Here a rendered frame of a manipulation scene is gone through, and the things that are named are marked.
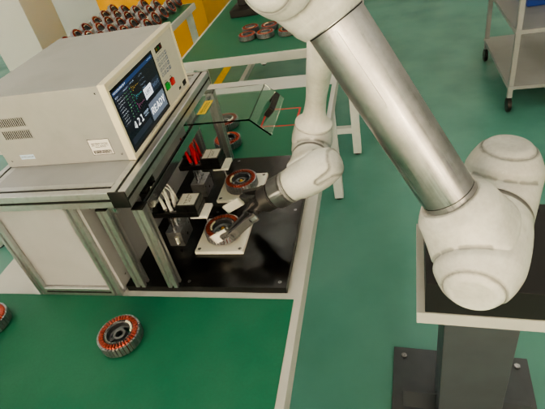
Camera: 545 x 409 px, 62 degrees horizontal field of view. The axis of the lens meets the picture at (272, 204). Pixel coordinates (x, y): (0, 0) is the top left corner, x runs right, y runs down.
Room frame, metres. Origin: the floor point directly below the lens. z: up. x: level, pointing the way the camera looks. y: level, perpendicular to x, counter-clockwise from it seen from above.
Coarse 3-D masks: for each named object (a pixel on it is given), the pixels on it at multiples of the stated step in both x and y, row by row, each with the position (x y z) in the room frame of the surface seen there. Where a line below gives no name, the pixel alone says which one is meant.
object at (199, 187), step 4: (204, 172) 1.38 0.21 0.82; (208, 172) 1.38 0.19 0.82; (204, 176) 1.36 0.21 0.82; (208, 176) 1.36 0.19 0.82; (200, 180) 1.34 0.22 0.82; (204, 180) 1.33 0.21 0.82; (208, 180) 1.35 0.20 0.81; (192, 184) 1.32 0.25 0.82; (196, 184) 1.32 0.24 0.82; (200, 184) 1.31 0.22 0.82; (204, 184) 1.31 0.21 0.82; (208, 184) 1.34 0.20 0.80; (212, 184) 1.37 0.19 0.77; (192, 188) 1.32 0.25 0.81; (196, 188) 1.32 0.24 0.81; (200, 188) 1.31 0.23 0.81; (204, 188) 1.31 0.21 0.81; (208, 188) 1.33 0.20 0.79; (204, 192) 1.31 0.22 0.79; (208, 192) 1.32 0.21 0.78; (204, 196) 1.31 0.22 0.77
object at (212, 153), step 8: (208, 152) 1.34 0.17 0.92; (216, 152) 1.33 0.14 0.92; (184, 160) 1.37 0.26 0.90; (192, 160) 1.35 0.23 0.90; (200, 160) 1.31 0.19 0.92; (208, 160) 1.30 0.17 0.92; (216, 160) 1.29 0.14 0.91; (224, 160) 1.33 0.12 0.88; (232, 160) 1.34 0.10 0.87; (184, 168) 1.33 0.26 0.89; (192, 168) 1.32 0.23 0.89; (200, 168) 1.31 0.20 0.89; (208, 168) 1.30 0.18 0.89; (216, 168) 1.29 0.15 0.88; (224, 168) 1.29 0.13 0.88; (200, 176) 1.35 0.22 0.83
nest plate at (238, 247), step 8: (216, 232) 1.09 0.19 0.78; (248, 232) 1.06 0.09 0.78; (200, 240) 1.07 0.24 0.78; (240, 240) 1.03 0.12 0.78; (200, 248) 1.03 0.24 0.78; (208, 248) 1.03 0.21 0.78; (216, 248) 1.02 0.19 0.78; (224, 248) 1.01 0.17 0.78; (232, 248) 1.00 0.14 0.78; (240, 248) 0.99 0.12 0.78
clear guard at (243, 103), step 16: (208, 96) 1.45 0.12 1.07; (224, 96) 1.42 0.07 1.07; (240, 96) 1.39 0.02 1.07; (256, 96) 1.36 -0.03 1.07; (192, 112) 1.35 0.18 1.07; (208, 112) 1.33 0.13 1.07; (224, 112) 1.30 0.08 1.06; (240, 112) 1.27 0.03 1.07; (256, 112) 1.27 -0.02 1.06; (272, 128) 1.23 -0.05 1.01
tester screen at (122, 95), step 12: (144, 60) 1.24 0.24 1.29; (132, 72) 1.16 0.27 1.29; (144, 72) 1.22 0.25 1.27; (156, 72) 1.27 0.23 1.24; (120, 84) 1.10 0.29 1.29; (132, 84) 1.15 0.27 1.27; (144, 84) 1.20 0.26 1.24; (120, 96) 1.08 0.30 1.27; (132, 96) 1.13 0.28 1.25; (144, 96) 1.18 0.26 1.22; (120, 108) 1.06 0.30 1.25; (132, 108) 1.11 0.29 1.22; (144, 108) 1.16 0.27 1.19; (132, 120) 1.09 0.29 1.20; (156, 120) 1.19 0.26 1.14; (132, 132) 1.07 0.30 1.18; (144, 132) 1.12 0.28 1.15
